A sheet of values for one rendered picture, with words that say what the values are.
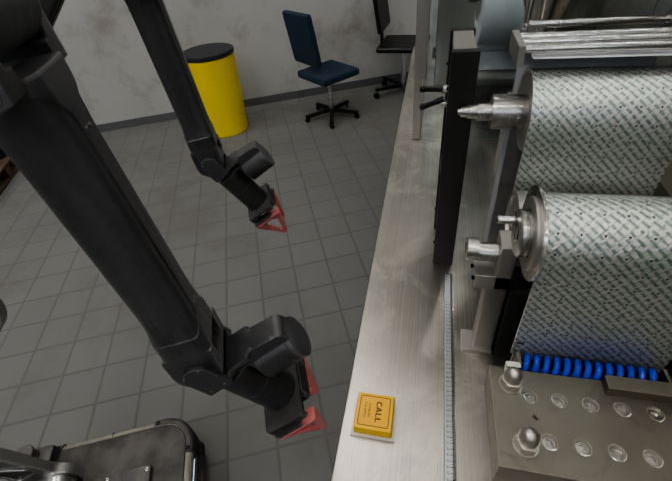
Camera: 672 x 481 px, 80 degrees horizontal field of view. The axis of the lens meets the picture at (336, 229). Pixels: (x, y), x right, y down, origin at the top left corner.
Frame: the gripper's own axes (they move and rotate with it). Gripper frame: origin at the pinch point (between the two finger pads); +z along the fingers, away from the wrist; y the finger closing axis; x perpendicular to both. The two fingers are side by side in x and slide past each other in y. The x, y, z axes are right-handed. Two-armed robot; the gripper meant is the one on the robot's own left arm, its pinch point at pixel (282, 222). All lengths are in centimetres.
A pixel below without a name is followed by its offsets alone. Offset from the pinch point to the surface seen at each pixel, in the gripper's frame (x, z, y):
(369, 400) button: -2.5, 15.5, -44.9
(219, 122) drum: 81, 56, 284
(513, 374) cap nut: -29, 13, -54
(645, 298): -50, 12, -54
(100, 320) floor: 148, 36, 83
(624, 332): -46, 19, -54
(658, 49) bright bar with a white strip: -75, -3, -27
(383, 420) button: -4, 16, -49
